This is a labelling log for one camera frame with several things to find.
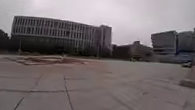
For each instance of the vehicle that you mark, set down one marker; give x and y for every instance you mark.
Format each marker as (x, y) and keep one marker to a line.
(187, 64)

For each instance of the row of dark trees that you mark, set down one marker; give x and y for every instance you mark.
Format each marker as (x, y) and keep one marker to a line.
(6, 42)

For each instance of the large white curved building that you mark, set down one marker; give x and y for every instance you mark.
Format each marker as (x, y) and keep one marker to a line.
(57, 32)

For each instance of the low dark building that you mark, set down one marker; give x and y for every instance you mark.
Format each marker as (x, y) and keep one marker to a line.
(132, 51)

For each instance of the grey paved plaza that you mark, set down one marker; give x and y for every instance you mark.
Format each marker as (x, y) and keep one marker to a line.
(109, 88)

